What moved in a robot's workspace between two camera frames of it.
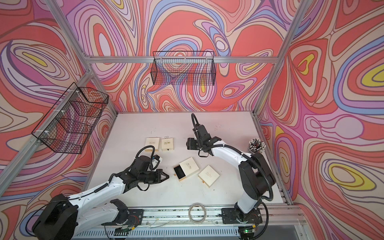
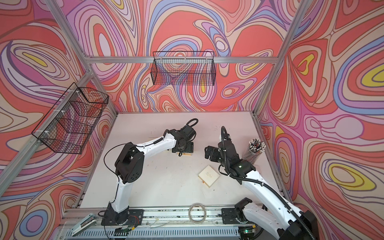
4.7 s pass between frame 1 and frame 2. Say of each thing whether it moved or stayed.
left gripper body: moved
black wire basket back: stayed
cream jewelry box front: stayed
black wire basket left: stayed
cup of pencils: stayed
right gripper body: moved
